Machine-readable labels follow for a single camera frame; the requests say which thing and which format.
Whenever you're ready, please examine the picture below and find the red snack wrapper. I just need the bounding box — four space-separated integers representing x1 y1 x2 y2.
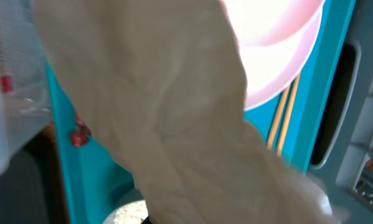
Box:
69 113 92 147

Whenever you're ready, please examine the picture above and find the white rice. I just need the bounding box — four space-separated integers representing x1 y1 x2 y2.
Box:
103 200 148 224

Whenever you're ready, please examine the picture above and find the teal serving tray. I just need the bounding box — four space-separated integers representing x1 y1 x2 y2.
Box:
47 0 356 224

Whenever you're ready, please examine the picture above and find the black plastic tray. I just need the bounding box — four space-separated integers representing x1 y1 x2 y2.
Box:
0 133 70 224

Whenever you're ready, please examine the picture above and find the clear plastic bin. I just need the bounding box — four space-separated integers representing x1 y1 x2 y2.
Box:
0 0 50 175

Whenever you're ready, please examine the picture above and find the white napkin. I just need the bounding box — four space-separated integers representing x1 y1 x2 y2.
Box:
33 0 347 224

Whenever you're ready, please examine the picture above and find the grey dishwasher rack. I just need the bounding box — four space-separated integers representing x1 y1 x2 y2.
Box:
308 0 373 224

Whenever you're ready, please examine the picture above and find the white round plate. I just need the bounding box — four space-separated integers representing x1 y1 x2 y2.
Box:
223 0 325 110

